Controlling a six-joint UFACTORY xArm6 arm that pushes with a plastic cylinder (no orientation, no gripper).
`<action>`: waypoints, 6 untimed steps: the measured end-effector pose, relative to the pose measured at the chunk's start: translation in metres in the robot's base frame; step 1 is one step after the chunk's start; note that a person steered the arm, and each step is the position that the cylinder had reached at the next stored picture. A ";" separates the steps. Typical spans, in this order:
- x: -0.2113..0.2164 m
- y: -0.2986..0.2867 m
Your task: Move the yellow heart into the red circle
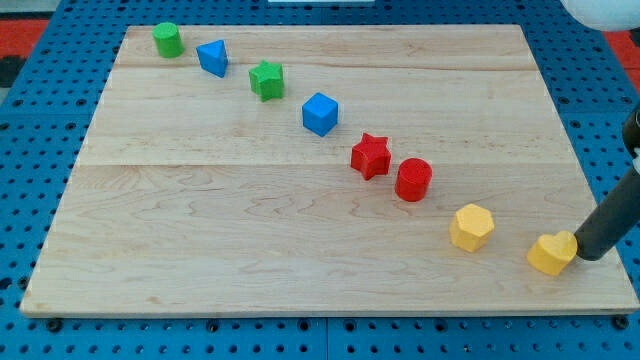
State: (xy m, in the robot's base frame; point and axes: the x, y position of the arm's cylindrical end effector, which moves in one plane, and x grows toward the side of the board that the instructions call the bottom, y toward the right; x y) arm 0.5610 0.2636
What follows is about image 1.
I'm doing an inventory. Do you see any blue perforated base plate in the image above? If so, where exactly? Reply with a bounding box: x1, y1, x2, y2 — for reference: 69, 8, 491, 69
1, 0, 639, 359

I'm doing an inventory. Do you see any green star block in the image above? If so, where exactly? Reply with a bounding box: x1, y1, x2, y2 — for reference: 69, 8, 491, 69
248, 60, 284, 102

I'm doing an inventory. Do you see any green cylinder block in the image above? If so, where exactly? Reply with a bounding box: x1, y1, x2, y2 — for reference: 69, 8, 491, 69
152, 22, 184, 58

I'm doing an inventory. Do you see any wooden board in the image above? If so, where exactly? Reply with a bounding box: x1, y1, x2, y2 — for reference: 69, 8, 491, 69
21, 25, 639, 319

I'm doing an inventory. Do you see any blue cube block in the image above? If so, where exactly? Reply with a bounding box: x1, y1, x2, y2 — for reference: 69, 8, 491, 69
302, 92, 339, 137

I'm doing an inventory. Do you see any blue triangle block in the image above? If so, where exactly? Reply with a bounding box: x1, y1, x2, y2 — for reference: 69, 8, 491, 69
196, 39, 228, 78

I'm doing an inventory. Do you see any red star block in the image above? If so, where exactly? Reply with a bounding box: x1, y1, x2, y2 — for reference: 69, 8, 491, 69
350, 133, 391, 181

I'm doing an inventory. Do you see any yellow hexagon block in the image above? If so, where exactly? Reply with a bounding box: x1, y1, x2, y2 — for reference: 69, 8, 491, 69
449, 203, 495, 253

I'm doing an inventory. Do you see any yellow heart block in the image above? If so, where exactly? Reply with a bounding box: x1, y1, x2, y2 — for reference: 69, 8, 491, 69
526, 231, 578, 276

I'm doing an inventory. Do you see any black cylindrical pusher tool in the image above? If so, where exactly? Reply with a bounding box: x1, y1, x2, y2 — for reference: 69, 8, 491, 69
574, 106, 639, 261

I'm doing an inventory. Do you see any red cylinder block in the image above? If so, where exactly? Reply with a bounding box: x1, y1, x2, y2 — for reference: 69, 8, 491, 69
394, 158, 433, 202

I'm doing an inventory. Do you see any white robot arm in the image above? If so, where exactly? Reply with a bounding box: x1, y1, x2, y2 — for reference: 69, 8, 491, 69
560, 0, 639, 32

